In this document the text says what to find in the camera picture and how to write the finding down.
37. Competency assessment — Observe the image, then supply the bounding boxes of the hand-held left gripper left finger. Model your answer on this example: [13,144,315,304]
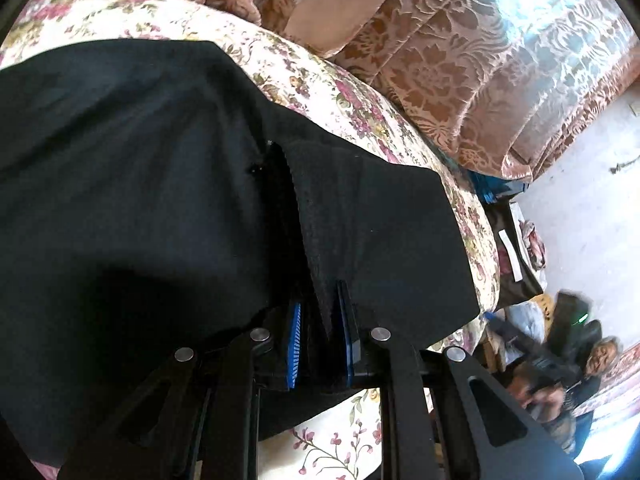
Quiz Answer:
[57,302,304,480]

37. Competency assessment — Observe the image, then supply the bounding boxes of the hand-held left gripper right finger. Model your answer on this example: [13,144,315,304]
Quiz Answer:
[335,281,584,480]

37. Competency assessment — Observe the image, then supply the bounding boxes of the black pants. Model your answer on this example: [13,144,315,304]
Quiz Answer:
[0,37,483,480]

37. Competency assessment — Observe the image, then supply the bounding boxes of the person's right hand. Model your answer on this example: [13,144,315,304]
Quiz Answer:
[515,370,566,413]

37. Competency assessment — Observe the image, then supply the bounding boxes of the white plastic bag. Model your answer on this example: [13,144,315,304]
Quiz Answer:
[504,300,547,333]

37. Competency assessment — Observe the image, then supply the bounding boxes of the person's head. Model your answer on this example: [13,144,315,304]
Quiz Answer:
[582,335,626,381]

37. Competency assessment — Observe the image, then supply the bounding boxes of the black bag with white label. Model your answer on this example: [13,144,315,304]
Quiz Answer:
[486,200,545,307]

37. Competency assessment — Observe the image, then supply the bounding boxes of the pink cloth pile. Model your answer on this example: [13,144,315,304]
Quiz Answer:
[520,219,548,268]

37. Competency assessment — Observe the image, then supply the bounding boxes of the person's dark clothing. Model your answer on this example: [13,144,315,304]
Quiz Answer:
[542,375,603,456]

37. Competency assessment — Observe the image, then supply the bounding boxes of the blue cloth bundle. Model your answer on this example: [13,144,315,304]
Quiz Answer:
[469,169,528,206]

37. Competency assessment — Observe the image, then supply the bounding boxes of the floral bed sheet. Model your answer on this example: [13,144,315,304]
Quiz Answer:
[0,0,503,480]

